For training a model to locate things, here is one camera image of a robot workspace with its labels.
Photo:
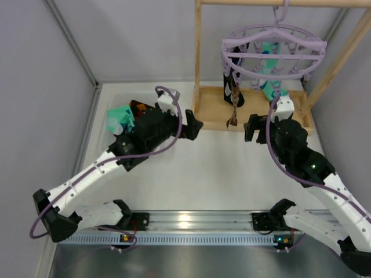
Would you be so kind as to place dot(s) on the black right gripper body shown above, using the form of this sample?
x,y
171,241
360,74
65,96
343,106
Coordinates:
x,y
261,130

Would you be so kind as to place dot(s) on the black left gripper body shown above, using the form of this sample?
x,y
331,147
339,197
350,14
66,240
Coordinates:
x,y
182,127

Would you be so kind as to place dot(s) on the brown striped sock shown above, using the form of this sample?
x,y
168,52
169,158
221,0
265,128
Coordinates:
x,y
232,121

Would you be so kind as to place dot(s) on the red yellow black argyle sock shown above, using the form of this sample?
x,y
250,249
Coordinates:
x,y
139,108

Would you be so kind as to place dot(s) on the mint green sock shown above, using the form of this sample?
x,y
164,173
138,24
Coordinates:
x,y
270,88
120,119

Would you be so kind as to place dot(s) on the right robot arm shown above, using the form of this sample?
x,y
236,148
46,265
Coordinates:
x,y
349,238

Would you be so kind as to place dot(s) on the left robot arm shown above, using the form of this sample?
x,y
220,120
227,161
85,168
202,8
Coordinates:
x,y
62,210

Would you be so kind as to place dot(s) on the purple round clip hanger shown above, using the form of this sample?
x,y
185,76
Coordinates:
x,y
301,50

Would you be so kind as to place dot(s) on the black blue sock right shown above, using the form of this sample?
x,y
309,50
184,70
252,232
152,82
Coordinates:
x,y
229,80

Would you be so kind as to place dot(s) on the white plastic laundry basket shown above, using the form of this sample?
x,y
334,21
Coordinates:
x,y
138,126

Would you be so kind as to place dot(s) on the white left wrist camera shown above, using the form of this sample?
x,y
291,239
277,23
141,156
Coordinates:
x,y
166,103

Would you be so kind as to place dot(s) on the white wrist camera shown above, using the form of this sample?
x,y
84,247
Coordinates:
x,y
284,109
166,103

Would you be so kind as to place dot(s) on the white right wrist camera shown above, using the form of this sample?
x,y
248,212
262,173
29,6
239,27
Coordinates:
x,y
284,109

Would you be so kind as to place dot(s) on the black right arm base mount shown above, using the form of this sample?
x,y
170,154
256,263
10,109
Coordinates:
x,y
267,223

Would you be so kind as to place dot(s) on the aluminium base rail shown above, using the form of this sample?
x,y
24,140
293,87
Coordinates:
x,y
166,221

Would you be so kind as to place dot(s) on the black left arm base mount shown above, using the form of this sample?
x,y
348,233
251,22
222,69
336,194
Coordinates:
x,y
136,222

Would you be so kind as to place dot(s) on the grey slotted cable duct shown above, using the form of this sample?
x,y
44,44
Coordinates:
x,y
172,239

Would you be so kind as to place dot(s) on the aluminium frame post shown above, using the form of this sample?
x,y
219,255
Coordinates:
x,y
58,17

